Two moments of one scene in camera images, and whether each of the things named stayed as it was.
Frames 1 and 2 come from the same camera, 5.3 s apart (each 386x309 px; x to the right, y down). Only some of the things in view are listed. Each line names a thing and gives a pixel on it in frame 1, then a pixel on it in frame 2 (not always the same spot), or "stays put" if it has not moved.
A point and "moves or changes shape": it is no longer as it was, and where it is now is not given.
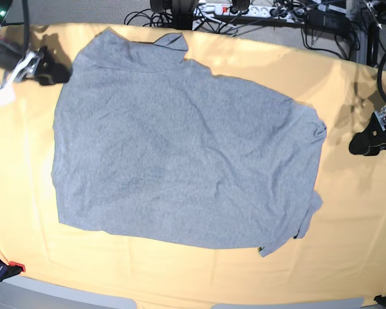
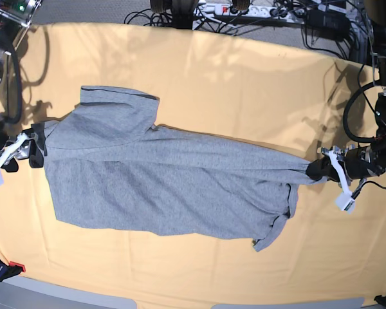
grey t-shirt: x=148 y=145 moves or changes shape
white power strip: x=221 y=11 stays put
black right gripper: x=381 y=132 → x=359 y=163
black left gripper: x=47 y=73 → x=34 y=148
